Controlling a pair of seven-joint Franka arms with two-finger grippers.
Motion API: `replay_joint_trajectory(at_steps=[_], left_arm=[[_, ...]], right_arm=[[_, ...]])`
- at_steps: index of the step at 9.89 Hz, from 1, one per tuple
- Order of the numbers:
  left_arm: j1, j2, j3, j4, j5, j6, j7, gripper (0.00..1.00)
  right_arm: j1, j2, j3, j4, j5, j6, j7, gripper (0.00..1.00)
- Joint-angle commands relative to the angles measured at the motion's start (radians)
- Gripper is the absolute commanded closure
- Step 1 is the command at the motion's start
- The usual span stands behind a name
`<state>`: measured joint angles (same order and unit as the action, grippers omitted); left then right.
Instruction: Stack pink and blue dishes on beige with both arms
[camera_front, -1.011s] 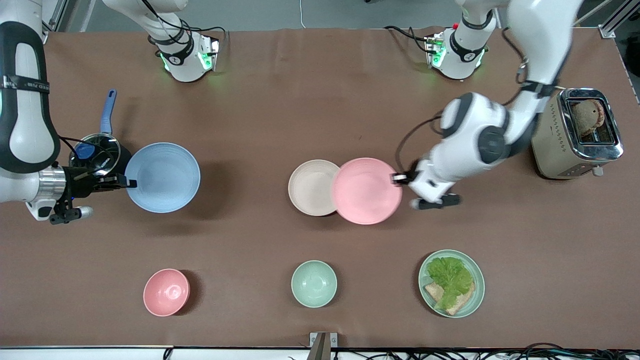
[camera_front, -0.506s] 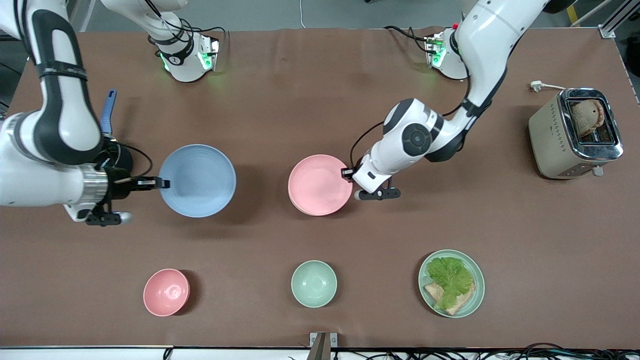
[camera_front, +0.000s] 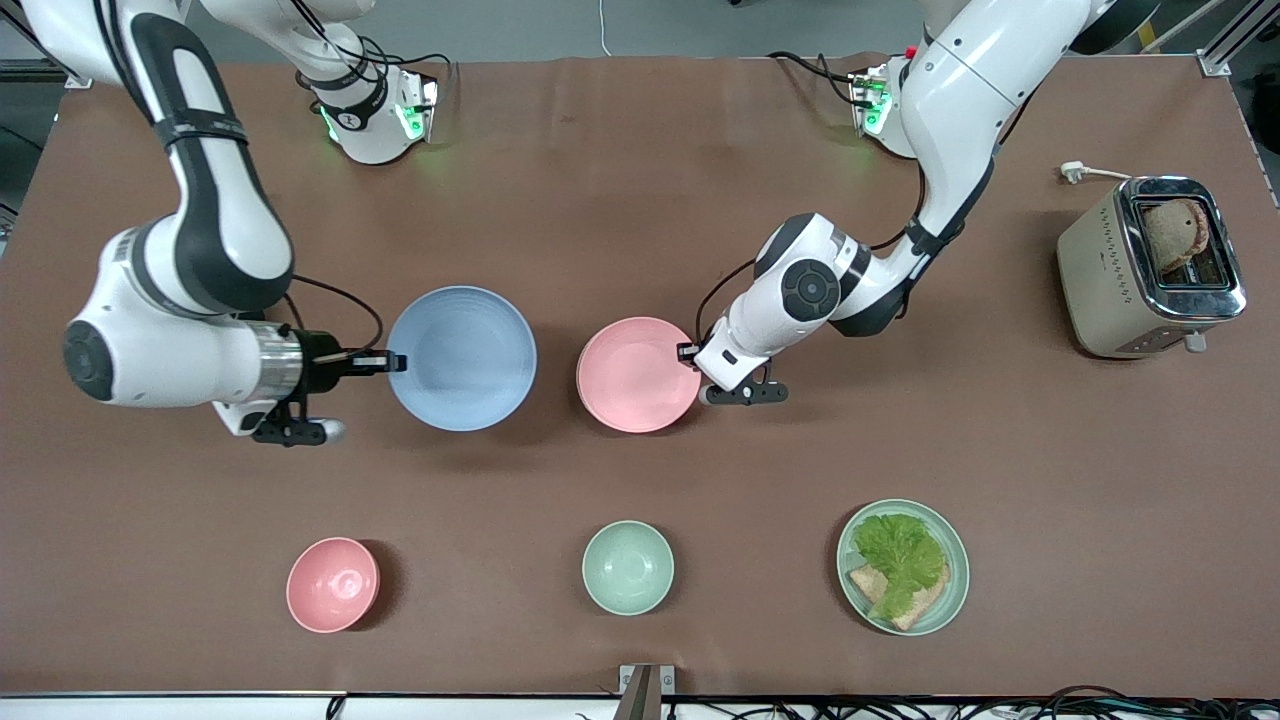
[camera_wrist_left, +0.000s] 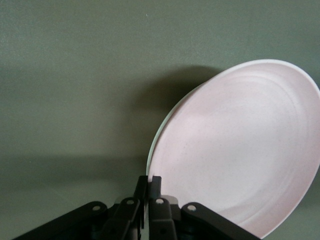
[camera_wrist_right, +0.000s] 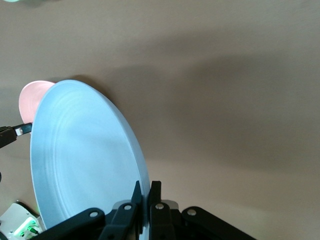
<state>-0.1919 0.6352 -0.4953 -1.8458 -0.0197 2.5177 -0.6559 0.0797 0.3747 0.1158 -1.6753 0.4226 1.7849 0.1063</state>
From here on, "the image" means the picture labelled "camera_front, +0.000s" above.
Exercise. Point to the green plate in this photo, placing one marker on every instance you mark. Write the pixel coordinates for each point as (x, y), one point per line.
(955, 570)

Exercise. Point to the aluminium frame profile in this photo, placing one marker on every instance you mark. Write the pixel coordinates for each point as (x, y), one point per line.
(1235, 35)
(30, 70)

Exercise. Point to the bread slice on plate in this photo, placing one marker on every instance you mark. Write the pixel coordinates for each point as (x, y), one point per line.
(928, 603)

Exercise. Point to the small pink bowl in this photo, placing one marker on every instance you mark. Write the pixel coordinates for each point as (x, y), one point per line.
(332, 585)

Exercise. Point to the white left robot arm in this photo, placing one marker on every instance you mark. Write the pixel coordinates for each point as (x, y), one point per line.
(950, 100)

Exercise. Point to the metal table edge bracket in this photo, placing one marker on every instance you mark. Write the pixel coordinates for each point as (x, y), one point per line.
(640, 695)

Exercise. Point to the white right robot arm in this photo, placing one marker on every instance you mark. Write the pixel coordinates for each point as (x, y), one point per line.
(220, 200)

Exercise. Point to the blue shallow bowl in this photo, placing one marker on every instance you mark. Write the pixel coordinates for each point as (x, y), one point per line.
(470, 360)

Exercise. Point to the beige and chrome toaster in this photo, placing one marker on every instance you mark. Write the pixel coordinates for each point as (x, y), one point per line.
(1095, 270)

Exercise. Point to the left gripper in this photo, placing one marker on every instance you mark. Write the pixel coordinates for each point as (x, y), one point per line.
(688, 352)

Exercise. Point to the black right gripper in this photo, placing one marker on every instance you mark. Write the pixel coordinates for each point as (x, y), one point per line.
(322, 361)

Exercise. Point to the green lettuce leaf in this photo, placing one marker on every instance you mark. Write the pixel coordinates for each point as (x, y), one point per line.
(900, 555)

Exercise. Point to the pink shallow bowl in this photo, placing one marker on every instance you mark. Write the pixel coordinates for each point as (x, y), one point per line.
(635, 375)

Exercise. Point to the round bread slice in toaster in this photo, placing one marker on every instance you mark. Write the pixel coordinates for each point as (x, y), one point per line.
(1170, 235)

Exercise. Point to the small green bowl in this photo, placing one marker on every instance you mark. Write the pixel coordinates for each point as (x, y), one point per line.
(628, 567)

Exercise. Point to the white toaster power plug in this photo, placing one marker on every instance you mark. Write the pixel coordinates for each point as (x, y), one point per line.
(1072, 172)

